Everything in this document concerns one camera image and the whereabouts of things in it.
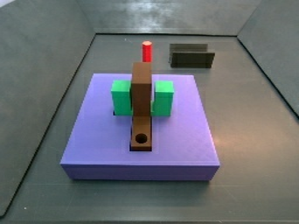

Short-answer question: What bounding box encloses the brown L-shaped block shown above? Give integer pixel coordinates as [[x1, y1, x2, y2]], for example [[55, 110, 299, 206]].
[[131, 62, 152, 151]]

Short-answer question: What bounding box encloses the green U-shaped block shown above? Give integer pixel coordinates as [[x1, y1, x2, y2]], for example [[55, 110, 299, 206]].
[[111, 80, 175, 116]]

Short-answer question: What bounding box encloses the purple base block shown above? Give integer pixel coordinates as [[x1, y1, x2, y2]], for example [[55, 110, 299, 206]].
[[60, 73, 220, 180]]

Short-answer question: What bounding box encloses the red cylindrical peg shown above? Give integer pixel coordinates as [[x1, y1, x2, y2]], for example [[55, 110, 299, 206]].
[[141, 41, 152, 62]]

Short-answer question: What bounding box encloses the black angle bracket fixture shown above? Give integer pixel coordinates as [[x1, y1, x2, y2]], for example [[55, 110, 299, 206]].
[[169, 44, 215, 68]]

